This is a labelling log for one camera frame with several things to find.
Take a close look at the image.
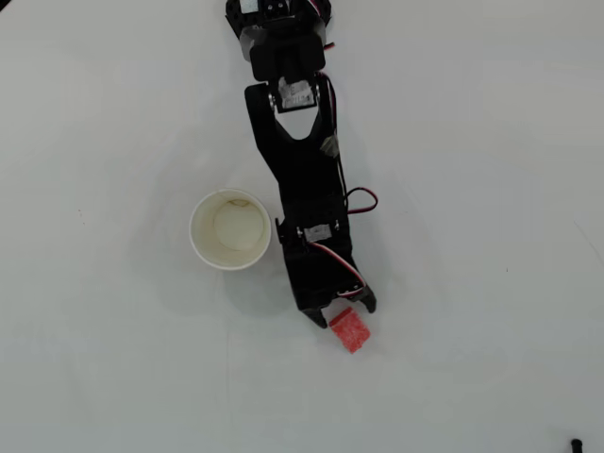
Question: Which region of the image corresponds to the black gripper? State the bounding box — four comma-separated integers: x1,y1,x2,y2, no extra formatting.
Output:
275,216,378,329

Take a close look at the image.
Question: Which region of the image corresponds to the red cube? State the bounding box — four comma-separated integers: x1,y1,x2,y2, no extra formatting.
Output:
328,306,372,355

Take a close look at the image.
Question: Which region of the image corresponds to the white paper cup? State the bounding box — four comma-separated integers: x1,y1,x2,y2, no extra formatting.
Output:
189,189,273,272

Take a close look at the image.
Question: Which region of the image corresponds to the red white black gripper cable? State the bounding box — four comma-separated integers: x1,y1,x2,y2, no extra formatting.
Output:
304,239,369,298

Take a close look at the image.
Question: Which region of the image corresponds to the red black arm cable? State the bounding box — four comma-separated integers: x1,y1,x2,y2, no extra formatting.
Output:
319,41,380,217

